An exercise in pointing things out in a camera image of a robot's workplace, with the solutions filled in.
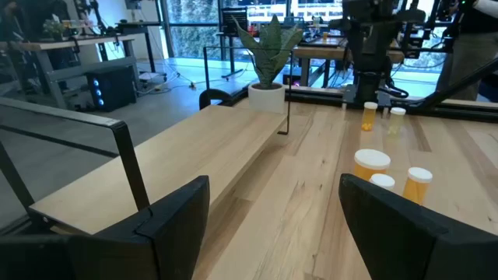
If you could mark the snake plant in white pot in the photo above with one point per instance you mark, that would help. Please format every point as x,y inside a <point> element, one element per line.
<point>266,99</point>

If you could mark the small potted flowers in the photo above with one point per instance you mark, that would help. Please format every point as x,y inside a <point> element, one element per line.
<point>54,29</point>

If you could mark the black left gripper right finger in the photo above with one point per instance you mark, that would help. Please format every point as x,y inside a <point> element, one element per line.
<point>408,249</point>

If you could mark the wooden workbench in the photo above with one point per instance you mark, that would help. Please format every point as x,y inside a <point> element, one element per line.
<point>319,52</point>

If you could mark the large orange pill bottle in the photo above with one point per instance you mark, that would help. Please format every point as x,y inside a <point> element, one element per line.
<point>365,171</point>

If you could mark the yellow pill bottle white cap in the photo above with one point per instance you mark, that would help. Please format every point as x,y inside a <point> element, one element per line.
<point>397,122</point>

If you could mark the black arched bracket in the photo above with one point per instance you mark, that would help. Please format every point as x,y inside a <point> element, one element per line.
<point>206,97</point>

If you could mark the wooden shelf black metal frame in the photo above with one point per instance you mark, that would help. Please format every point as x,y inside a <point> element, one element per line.
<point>175,155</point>

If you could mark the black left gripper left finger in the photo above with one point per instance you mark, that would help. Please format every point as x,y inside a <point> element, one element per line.
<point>155,249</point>

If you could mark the black computer tower lit fans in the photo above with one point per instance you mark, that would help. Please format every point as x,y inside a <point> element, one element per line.
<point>113,87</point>

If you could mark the wooden-top desk grey legs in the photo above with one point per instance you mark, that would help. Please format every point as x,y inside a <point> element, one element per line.
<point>78,40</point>

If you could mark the black monitor on stand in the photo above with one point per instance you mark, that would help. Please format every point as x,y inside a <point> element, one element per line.
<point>234,21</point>

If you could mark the person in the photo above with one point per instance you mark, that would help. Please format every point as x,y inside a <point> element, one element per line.
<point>463,58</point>

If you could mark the small orange pill bottle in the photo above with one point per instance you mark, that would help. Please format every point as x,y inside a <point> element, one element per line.
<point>415,190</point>
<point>369,116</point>

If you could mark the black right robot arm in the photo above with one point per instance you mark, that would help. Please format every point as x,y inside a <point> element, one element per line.
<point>365,50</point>

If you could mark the pink pill bottle white cap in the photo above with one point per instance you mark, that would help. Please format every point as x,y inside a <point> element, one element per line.
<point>382,180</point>

